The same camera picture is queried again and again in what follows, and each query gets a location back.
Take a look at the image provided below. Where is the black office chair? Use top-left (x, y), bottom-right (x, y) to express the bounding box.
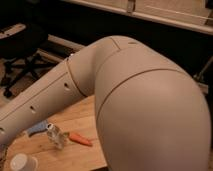
top-left (0, 23), bottom-right (55, 98)

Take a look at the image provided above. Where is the white ceramic cup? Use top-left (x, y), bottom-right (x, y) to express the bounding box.
top-left (10, 153), bottom-right (38, 171)

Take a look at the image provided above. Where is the grey metal rail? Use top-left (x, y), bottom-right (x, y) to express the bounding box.
top-left (38, 35), bottom-right (84, 62)

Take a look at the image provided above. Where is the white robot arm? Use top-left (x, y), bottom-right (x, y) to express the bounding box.
top-left (0, 36), bottom-right (211, 171)

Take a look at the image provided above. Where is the wooden table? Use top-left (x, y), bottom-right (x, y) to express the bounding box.
top-left (4, 96), bottom-right (107, 171)

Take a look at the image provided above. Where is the orange carrot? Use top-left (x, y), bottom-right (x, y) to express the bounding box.
top-left (68, 133), bottom-right (92, 146)

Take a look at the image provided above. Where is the clear plastic bottle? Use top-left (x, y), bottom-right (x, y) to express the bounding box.
top-left (46, 123), bottom-right (66, 150)

